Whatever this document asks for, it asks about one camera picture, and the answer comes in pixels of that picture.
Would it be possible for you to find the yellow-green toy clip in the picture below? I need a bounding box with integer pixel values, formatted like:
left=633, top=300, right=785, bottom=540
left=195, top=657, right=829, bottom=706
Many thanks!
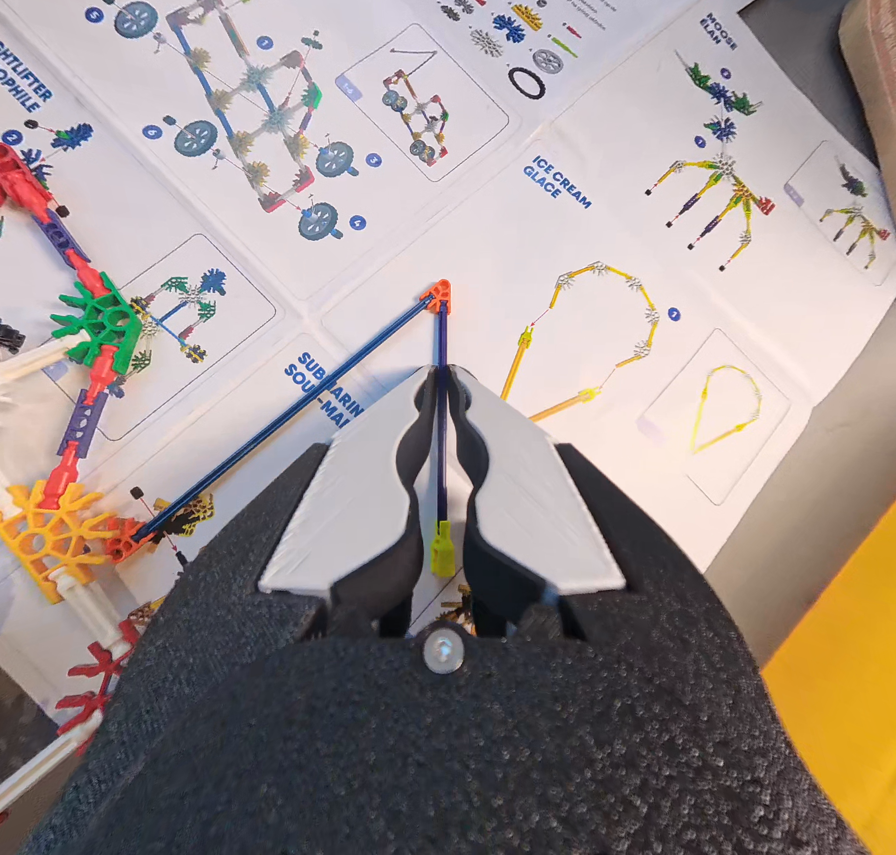
left=430, top=519, right=457, bottom=579

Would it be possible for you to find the toy packaging bag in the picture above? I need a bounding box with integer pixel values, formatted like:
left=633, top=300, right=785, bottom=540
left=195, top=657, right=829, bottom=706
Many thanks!
left=838, top=0, right=896, bottom=117

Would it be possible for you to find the colourful construction toy model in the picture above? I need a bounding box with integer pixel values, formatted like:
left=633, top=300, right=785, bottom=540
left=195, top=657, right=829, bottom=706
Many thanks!
left=0, top=141, right=218, bottom=800

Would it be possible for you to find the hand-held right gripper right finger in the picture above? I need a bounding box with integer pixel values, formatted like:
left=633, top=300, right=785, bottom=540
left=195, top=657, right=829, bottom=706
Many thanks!
left=448, top=370, right=628, bottom=642

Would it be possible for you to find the white instruction sheet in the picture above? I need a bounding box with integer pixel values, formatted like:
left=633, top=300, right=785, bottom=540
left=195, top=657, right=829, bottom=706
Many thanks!
left=0, top=0, right=896, bottom=800

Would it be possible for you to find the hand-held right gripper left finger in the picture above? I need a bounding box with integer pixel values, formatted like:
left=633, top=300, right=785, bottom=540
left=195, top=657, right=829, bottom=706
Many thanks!
left=261, top=365, right=439, bottom=639

